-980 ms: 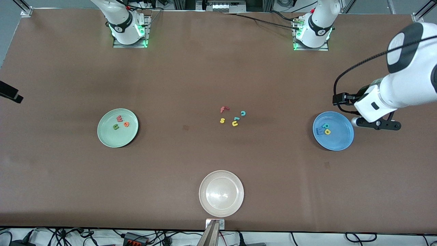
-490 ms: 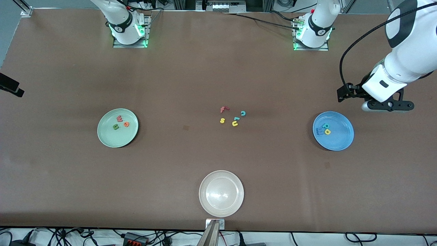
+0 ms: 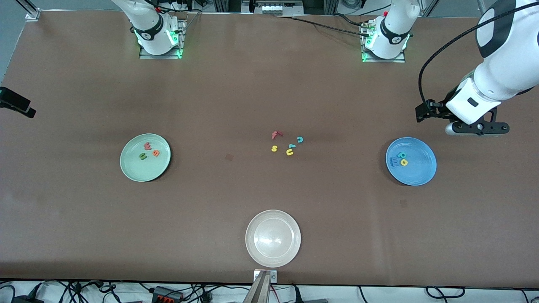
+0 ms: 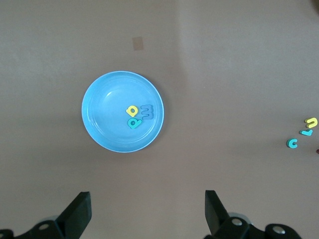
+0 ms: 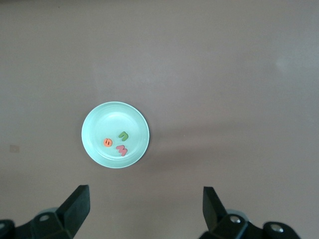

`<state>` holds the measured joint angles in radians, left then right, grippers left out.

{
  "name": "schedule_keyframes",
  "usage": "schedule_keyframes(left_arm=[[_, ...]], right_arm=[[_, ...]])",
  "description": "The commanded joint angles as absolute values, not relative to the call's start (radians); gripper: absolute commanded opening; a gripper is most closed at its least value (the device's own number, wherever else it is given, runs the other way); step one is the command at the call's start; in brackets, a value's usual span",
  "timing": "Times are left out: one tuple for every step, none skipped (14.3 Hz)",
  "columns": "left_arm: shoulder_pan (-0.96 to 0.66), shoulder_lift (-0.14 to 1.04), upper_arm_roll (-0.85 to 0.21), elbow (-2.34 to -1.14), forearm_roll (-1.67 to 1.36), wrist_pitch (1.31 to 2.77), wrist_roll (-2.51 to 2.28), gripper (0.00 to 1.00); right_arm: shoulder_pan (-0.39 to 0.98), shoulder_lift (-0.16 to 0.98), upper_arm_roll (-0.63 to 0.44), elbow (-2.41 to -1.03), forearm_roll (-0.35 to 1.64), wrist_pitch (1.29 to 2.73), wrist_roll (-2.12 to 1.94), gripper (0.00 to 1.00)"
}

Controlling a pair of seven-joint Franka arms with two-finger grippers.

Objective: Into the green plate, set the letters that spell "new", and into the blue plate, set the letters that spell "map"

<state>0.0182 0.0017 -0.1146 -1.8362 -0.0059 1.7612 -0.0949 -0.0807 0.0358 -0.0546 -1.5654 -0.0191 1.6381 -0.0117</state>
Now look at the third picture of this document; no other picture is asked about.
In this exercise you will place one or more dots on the blue letter E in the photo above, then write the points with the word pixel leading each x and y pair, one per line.
pixel 393 162

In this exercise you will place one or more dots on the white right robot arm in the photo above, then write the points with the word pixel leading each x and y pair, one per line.
pixel 151 25

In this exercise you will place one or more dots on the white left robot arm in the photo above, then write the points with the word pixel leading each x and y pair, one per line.
pixel 505 63

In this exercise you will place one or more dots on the blue plate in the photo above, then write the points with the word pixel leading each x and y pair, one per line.
pixel 419 170

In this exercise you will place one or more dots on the green plate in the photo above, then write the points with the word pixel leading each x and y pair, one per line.
pixel 145 168

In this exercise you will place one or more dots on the red letter f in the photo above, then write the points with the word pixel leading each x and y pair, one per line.
pixel 274 135

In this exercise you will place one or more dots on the metal rack behind table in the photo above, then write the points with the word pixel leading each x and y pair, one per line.
pixel 273 8

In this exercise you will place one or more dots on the beige plate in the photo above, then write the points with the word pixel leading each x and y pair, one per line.
pixel 273 238

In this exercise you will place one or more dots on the black power adapter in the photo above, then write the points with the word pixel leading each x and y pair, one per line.
pixel 27 299

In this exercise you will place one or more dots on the black orange connector block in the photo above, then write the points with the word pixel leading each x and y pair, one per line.
pixel 166 294

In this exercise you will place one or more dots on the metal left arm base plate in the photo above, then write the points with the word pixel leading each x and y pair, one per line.
pixel 398 60

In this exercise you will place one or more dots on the aluminium frame profile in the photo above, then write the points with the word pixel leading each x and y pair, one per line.
pixel 31 14

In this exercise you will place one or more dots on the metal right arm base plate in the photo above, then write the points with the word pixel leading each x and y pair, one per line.
pixel 145 56

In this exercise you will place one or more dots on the metal camera mount bar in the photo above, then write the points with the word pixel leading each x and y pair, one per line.
pixel 259 290

